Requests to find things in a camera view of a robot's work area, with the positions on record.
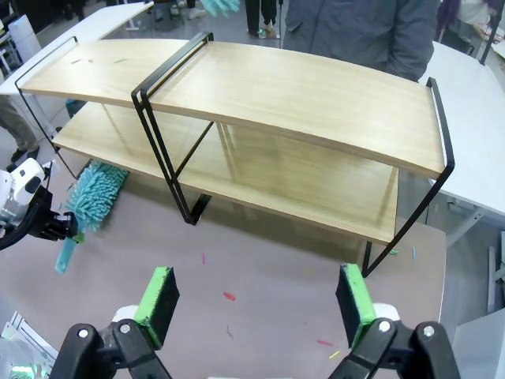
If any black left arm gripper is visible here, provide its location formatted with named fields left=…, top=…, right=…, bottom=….
left=21, top=187, right=87, bottom=245

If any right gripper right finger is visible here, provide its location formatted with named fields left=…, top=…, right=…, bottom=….
left=331, top=263, right=461, bottom=379

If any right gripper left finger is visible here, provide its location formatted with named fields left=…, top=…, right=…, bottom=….
left=50, top=266, right=181, bottom=379

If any bystander in grey trousers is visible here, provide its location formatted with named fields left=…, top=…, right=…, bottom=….
left=0, top=94, right=40, bottom=163

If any grey plastic box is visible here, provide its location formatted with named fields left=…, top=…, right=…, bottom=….
left=453, top=317, right=505, bottom=379

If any white air purifier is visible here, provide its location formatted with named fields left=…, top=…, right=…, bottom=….
left=9, top=14, right=41, bottom=60

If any white table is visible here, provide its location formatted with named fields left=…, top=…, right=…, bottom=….
left=0, top=0, right=155, bottom=96
left=417, top=41, right=505, bottom=217

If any person in grey jacket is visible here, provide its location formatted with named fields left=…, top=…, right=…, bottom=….
left=283, top=0, right=441, bottom=83

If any bystander in black trousers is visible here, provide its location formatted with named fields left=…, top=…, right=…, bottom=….
left=244, top=0, right=283, bottom=39

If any black stand pole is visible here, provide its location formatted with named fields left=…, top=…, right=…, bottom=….
left=478, top=0, right=499, bottom=66

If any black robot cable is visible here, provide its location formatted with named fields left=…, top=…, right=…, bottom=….
left=0, top=205, right=40, bottom=251

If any aluminium profile frame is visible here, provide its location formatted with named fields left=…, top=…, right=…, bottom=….
left=0, top=310, right=56, bottom=379

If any wooden shelf unit black frame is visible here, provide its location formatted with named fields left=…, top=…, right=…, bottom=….
left=14, top=32, right=216, bottom=227
left=132, top=32, right=455, bottom=280

